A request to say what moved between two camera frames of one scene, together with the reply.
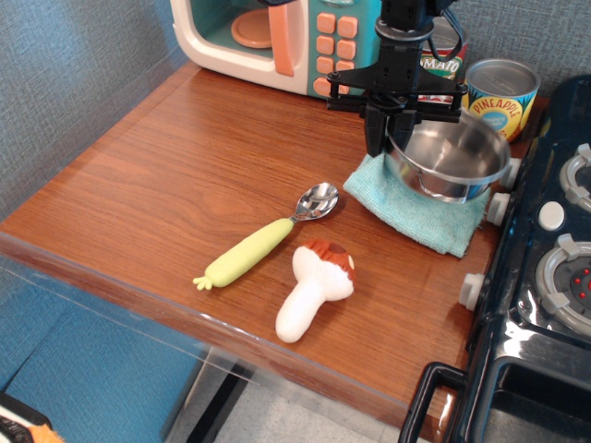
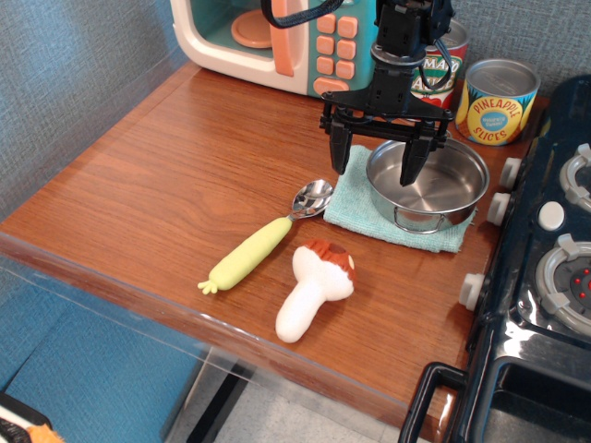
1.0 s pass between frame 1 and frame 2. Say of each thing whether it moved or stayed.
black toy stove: stayed
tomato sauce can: stayed
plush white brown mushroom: stayed
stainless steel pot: moved
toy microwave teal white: stayed
